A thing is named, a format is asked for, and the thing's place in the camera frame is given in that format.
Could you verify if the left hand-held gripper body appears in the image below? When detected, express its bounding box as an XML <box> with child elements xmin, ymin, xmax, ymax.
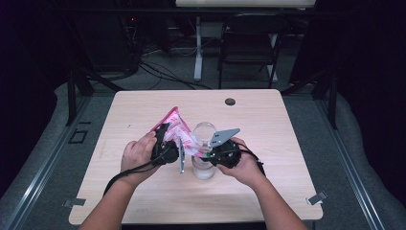
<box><xmin>150</xmin><ymin>137</ymin><xmax>187</xmax><ymax>175</ymax></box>

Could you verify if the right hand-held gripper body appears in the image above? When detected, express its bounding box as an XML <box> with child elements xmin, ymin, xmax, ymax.
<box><xmin>209</xmin><ymin>127</ymin><xmax>242</xmax><ymax>170</ymax></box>

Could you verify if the pink white plastic bag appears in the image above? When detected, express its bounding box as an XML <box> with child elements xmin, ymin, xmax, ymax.
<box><xmin>149</xmin><ymin>105</ymin><xmax>209</xmax><ymax>158</ymax></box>

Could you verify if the clear glass jar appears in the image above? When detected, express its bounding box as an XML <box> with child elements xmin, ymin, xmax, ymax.
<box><xmin>192</xmin><ymin>122</ymin><xmax>218</xmax><ymax>151</ymax></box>

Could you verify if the person's right hand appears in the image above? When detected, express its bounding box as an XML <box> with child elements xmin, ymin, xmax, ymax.
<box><xmin>216</xmin><ymin>137</ymin><xmax>266</xmax><ymax>190</ymax></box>

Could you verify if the person's left hand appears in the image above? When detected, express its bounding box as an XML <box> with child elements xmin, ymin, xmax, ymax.
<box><xmin>120</xmin><ymin>130</ymin><xmax>161</xmax><ymax>188</ymax></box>

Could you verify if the white desk leg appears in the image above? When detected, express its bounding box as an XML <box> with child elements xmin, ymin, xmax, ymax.
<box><xmin>193</xmin><ymin>15</ymin><xmax>204</xmax><ymax>81</ymax></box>
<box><xmin>268</xmin><ymin>33</ymin><xmax>280</xmax><ymax>83</ymax></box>

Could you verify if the black tape square outline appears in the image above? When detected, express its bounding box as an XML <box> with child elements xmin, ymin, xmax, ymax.
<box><xmin>67</xmin><ymin>128</ymin><xmax>89</xmax><ymax>145</ymax></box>

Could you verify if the black metal stand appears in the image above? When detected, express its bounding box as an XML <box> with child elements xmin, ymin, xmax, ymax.
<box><xmin>281</xmin><ymin>68</ymin><xmax>339</xmax><ymax>130</ymax></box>
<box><xmin>65</xmin><ymin>63</ymin><xmax>125</xmax><ymax>127</ymax></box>

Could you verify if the grey tape piece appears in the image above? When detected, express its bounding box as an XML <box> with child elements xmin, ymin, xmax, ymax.
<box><xmin>305</xmin><ymin>191</ymin><xmax>328</xmax><ymax>206</ymax></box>
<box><xmin>62</xmin><ymin>197</ymin><xmax>87</xmax><ymax>208</ymax></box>

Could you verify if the dark equipment cabinet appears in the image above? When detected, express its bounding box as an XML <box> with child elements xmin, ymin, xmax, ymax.
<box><xmin>75</xmin><ymin>0</ymin><xmax>140</xmax><ymax>74</ymax></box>

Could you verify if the grey box under desk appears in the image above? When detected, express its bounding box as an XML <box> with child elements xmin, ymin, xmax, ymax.
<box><xmin>200</xmin><ymin>22</ymin><xmax>224</xmax><ymax>39</ymax></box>

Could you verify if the black folding chair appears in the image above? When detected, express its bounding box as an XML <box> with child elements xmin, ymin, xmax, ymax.
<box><xmin>217</xmin><ymin>12</ymin><xmax>290</xmax><ymax>90</ymax></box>

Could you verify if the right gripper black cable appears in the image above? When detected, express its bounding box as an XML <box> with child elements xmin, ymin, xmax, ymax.
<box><xmin>237</xmin><ymin>143</ymin><xmax>266</xmax><ymax>176</ymax></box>

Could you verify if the black floor cables bundle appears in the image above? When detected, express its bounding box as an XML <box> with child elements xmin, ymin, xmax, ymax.
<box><xmin>138</xmin><ymin>60</ymin><xmax>212</xmax><ymax>91</ymax></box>

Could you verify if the metal floor rail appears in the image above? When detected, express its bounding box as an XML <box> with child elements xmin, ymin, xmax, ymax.
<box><xmin>0</xmin><ymin>95</ymin><xmax>94</xmax><ymax>230</ymax></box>
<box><xmin>314</xmin><ymin>95</ymin><xmax>387</xmax><ymax>230</ymax></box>

